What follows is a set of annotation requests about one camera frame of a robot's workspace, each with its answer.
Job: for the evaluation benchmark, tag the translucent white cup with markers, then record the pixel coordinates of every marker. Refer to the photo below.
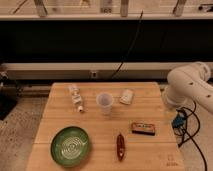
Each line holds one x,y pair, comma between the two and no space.
105,102

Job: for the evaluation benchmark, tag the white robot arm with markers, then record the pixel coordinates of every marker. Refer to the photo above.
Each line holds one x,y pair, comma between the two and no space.
187,82

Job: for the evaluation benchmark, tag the green ceramic bowl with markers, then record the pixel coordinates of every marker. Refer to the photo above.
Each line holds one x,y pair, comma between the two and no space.
70,146

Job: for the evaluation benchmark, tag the small white packet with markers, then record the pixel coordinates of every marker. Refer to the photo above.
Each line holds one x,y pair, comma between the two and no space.
126,96

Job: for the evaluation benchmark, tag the white tube with cap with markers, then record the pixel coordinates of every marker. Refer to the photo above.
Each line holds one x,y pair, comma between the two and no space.
76,98

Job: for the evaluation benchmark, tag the wooden table board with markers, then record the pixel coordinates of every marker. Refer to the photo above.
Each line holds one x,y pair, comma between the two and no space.
142,152

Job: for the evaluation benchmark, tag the brown rectangular box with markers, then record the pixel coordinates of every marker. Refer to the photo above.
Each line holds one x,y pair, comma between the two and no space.
143,128

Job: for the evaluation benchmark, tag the red-brown elongated tool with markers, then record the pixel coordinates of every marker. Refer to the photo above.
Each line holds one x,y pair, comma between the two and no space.
120,147

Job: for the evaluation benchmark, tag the blue connector plug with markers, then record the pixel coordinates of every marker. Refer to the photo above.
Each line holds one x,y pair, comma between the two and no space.
178,121

